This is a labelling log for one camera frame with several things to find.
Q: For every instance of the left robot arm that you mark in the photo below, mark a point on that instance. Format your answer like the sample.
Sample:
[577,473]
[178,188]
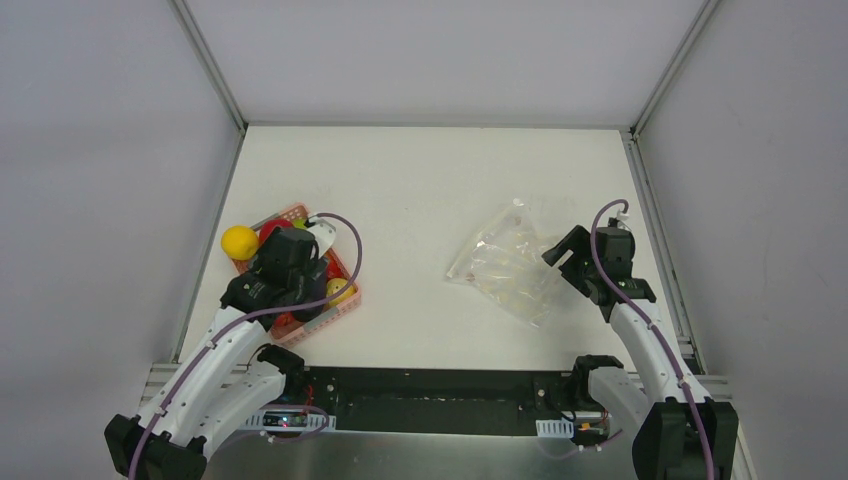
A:
[233,371]

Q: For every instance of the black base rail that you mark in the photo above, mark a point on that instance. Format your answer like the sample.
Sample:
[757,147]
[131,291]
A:
[440,401]

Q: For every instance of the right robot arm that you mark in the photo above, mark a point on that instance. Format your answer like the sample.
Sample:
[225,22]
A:
[678,430]

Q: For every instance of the yellow fake pear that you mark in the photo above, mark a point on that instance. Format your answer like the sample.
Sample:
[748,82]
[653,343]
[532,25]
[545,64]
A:
[339,291]

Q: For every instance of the red fake mango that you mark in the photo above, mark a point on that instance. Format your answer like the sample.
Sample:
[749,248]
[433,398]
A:
[334,269]

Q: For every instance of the pink plastic basket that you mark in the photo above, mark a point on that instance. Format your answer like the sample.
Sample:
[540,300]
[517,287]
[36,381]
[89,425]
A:
[311,317]

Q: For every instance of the red fake apple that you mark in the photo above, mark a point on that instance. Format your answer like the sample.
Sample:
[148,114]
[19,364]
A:
[285,323]

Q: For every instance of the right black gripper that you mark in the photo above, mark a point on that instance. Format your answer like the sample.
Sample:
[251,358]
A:
[577,258]

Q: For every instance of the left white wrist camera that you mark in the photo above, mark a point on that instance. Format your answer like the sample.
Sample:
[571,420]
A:
[323,235]

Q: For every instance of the clear zip top bag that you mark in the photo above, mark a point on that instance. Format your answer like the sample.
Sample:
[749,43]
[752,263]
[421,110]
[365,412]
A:
[502,260]

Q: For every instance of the yellow fake lemon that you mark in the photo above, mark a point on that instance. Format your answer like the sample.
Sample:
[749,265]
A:
[240,243]

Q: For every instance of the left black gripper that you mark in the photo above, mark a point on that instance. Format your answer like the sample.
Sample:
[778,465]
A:
[313,279]

